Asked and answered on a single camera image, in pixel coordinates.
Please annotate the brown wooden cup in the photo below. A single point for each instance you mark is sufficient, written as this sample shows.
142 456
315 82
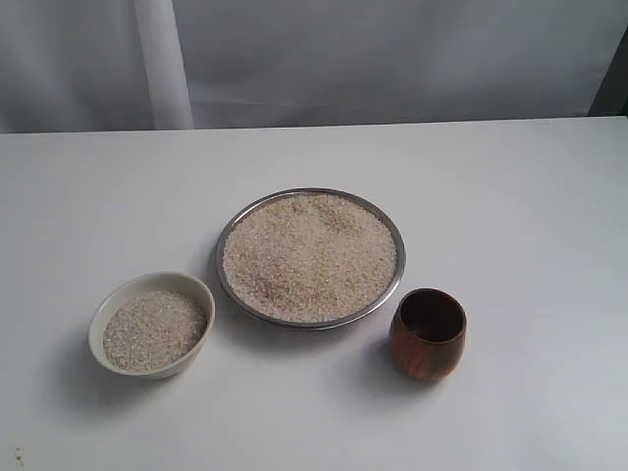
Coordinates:
427 334

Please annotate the white ceramic bowl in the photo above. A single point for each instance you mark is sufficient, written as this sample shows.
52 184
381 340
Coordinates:
170 281

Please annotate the rice in white bowl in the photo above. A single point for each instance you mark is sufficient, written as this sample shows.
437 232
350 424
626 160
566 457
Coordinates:
153 330

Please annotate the rice on steel plate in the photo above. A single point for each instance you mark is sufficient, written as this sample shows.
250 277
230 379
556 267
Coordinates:
309 255

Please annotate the white backdrop curtain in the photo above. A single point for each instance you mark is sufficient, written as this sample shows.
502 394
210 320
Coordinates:
182 65

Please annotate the round steel plate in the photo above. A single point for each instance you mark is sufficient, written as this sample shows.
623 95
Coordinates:
400 265

